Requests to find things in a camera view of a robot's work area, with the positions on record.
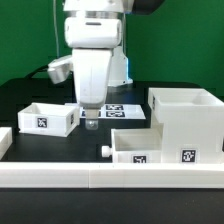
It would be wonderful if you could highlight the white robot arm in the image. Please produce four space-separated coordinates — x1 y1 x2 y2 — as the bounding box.
64 0 165 130

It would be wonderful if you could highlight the black cable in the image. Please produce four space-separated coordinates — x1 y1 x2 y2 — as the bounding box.
25 65 50 79

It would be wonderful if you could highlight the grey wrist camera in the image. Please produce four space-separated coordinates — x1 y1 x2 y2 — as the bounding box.
47 55 73 84

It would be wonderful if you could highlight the white left fence piece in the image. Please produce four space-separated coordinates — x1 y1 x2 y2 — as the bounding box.
0 127 12 160

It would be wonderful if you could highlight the white drawer box with knob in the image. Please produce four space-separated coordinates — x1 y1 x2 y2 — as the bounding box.
101 128 162 164

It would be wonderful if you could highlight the white front fence rail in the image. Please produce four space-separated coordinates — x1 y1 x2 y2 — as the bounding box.
0 162 224 189

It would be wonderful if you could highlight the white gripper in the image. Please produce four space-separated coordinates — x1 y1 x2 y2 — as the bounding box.
72 49 112 130

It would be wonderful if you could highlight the white drawer cabinet frame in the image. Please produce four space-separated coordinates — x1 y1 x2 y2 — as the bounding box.
148 88 224 164

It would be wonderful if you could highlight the white drawer box rear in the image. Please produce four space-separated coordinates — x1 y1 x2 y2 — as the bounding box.
18 103 80 137

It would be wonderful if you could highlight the white marker sheet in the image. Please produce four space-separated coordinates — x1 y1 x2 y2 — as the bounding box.
80 104 145 120

